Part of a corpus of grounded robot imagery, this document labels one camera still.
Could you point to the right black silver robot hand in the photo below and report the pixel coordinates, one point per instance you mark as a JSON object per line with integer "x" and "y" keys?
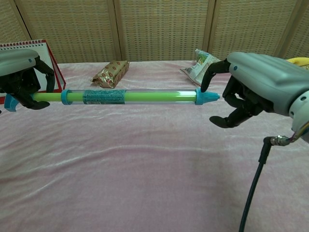
{"x": 260, "y": 77}

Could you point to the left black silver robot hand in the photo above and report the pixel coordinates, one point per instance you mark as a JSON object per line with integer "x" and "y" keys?
{"x": 21, "y": 79}

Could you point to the green and blue water pump toy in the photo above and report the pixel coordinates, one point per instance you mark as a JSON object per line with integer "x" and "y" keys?
{"x": 144, "y": 96}

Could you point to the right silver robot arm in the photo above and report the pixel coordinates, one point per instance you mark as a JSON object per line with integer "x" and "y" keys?
{"x": 301, "y": 108}

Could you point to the red spiral desk calendar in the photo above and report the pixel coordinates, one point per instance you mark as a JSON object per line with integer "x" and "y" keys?
{"x": 51, "y": 62}

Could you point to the yellow banana toy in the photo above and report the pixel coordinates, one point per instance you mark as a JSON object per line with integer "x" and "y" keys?
{"x": 299, "y": 60}

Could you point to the white green snack bag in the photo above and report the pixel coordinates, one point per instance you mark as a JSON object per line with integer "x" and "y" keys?
{"x": 195, "y": 70}

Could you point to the gold red snack bag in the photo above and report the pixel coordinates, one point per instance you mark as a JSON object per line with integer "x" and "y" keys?
{"x": 111, "y": 73}

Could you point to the woven bamboo folding screen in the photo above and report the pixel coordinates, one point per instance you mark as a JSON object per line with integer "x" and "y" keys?
{"x": 157, "y": 29}

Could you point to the pink velvet tablecloth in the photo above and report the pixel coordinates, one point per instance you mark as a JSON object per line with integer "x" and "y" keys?
{"x": 135, "y": 169}

